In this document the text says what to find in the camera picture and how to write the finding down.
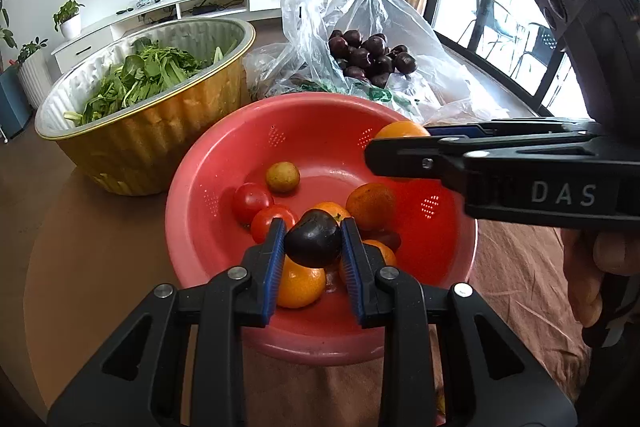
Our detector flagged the small plant in white pot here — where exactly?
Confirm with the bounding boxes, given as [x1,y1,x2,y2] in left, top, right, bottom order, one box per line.
[53,0,86,40]

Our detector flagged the tall plant in blue planter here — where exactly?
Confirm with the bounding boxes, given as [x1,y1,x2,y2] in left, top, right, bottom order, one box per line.
[0,0,32,140]

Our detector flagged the leafy green vegetables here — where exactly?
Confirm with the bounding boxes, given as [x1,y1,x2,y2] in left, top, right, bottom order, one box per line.
[64,36,240,126]

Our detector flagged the mandarin orange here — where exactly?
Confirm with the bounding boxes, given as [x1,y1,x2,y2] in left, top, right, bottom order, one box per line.
[310,201,352,223]
[346,183,397,232]
[361,239,398,269]

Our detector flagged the small yellow-green fruit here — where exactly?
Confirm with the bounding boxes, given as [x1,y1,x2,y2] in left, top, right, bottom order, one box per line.
[265,161,301,194]

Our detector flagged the brown tablecloth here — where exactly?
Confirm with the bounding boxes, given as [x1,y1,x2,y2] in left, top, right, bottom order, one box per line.
[22,167,593,427]

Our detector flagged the pile of dark plums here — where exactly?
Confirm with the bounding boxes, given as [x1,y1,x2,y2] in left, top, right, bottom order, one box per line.
[327,29,418,88]

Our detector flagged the gold foil basin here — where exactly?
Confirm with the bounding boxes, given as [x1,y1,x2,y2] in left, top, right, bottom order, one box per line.
[34,18,256,196]

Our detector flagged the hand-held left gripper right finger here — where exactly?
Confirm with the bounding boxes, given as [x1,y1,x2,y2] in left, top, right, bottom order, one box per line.
[341,217,578,427]

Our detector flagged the printed plastic bag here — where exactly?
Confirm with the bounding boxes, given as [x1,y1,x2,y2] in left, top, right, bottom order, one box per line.
[242,43,426,122]

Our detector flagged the large orange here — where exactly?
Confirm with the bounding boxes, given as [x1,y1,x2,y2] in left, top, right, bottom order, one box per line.
[276,254,327,309]

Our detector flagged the dark purple plum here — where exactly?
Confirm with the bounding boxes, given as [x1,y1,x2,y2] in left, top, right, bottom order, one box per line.
[284,209,344,269]

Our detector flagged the red tomato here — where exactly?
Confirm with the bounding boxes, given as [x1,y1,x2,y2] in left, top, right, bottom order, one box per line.
[232,182,275,225]
[250,205,299,244]

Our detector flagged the person's right hand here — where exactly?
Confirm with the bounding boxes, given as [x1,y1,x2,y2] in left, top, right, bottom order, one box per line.
[564,227,640,328]

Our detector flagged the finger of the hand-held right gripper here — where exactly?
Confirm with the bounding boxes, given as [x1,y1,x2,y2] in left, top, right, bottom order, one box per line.
[425,118,601,138]
[364,133,621,188]

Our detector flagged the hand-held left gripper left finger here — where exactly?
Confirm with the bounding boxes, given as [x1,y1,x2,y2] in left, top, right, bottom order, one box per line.
[47,217,286,427]

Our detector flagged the clear plastic bag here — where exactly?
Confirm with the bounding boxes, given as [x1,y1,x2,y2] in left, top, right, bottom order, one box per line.
[280,0,511,128]

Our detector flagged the plant in white ribbed planter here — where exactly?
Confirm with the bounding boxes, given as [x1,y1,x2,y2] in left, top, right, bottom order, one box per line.
[16,37,54,108]

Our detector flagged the red plastic colander basket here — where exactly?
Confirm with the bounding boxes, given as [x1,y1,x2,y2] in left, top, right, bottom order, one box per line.
[165,94,479,367]

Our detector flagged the black outdoor chair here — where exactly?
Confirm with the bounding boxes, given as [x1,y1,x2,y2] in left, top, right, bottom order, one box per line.
[520,22,562,78]
[471,0,531,72]

